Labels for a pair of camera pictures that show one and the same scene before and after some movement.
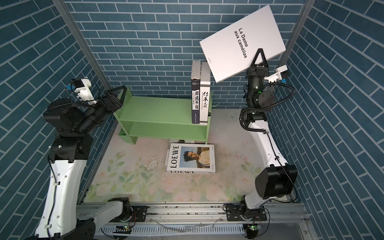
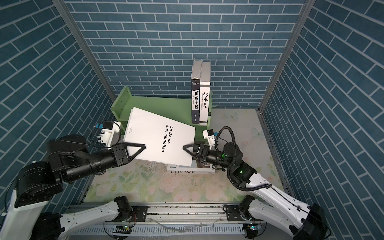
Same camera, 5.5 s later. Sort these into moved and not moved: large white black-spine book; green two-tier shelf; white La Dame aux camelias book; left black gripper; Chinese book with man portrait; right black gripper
Moved: right black gripper; left black gripper; white La Dame aux camelias book
Not moved: Chinese book with man portrait; green two-tier shelf; large white black-spine book
